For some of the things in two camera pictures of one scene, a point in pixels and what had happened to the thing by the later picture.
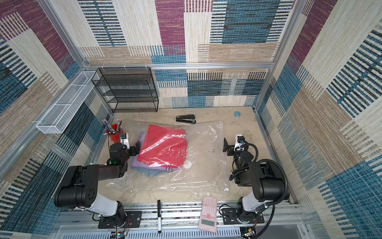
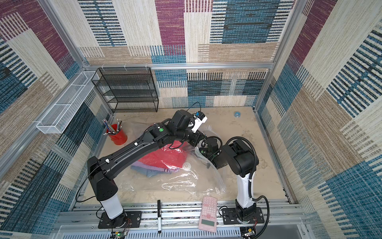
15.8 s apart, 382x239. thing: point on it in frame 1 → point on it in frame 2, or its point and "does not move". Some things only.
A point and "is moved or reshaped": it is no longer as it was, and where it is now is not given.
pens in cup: (112, 131) does not move
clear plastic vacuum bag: (185, 158) is moved or reshaped
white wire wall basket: (56, 119) does not move
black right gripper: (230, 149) → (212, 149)
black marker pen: (159, 216) does not move
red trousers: (164, 146) does not move
